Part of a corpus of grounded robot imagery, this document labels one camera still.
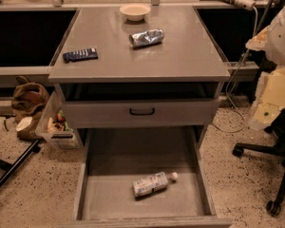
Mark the blue label plastic bottle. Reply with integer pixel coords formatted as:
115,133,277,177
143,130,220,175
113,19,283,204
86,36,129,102
132,172,179,198

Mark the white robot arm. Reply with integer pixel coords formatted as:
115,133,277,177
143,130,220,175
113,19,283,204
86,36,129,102
246,6,285,130

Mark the closed grey drawer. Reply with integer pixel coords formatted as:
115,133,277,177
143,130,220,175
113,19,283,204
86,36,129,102
62,99,219,128

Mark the grey drawer cabinet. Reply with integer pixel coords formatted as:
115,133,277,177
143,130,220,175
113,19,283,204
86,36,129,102
49,6,230,138

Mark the open grey drawer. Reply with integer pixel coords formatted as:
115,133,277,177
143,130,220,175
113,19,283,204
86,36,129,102
60,127,231,228

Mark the crushed silver can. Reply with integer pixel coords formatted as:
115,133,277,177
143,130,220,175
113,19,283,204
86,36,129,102
129,28,164,48

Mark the dark blue snack bar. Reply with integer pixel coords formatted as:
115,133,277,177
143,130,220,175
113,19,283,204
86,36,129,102
63,47,98,63

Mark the clear plastic bin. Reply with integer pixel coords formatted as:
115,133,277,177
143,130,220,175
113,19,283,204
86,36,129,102
35,92,81,148

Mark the white bowl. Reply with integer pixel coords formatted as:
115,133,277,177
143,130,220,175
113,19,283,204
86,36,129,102
120,4,151,22

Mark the brown paper bag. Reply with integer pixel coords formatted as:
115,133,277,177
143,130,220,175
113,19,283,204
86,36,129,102
11,76,49,140

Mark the black metal stand leg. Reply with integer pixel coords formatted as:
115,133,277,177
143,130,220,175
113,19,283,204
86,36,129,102
0,140,41,188

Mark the grey cable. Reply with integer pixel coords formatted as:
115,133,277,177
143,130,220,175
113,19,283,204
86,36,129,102
212,5,259,135

